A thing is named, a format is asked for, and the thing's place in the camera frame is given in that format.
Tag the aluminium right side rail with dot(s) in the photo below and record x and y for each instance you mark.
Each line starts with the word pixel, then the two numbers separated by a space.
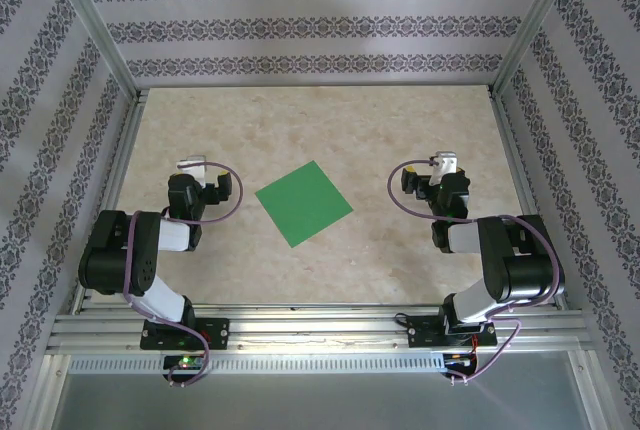
pixel 515 160

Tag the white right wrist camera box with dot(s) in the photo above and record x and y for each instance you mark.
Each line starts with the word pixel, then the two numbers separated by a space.
pixel 446 162

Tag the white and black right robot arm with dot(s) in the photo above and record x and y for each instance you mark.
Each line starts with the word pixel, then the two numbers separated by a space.
pixel 525 270

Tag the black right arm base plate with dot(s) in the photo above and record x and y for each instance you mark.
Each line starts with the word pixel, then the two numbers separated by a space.
pixel 425 335

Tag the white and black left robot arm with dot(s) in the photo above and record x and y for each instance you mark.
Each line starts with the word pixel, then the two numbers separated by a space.
pixel 115 250

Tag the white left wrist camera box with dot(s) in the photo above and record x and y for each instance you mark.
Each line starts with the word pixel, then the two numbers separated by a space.
pixel 192 164

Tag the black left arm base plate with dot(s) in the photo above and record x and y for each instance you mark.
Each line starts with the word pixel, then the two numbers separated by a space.
pixel 215 335

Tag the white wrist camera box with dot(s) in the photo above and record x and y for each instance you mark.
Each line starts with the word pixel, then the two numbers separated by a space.
pixel 192 164
pixel 446 162

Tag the aluminium left side rail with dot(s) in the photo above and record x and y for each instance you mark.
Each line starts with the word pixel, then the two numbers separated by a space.
pixel 121 160

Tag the aluminium rail beam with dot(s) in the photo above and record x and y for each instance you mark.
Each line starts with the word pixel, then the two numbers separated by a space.
pixel 320 330

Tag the aluminium rail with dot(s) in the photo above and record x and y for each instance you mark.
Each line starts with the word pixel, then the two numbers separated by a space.
pixel 121 160
pixel 515 160

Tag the aluminium left corner post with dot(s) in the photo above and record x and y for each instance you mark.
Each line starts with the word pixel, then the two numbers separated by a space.
pixel 98 25

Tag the left controller board green light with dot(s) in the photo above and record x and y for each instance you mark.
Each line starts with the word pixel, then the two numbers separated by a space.
pixel 185 363

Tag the aluminium right corner post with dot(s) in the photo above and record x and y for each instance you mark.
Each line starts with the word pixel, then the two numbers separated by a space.
pixel 535 25

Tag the aluminium corner post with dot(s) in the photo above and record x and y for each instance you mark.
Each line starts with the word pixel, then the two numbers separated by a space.
pixel 535 25
pixel 98 25

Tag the right controller board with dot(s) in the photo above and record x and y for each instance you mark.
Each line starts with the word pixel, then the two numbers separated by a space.
pixel 460 360

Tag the green paper sheet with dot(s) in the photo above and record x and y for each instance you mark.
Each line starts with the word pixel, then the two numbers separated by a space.
pixel 305 205

